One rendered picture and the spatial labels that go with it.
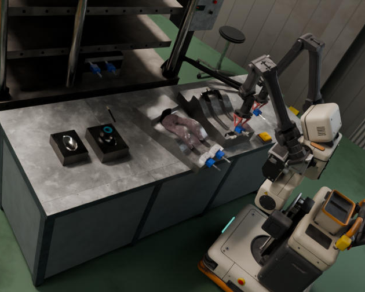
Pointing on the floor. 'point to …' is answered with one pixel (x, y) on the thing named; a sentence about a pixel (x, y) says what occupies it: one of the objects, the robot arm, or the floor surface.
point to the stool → (230, 34)
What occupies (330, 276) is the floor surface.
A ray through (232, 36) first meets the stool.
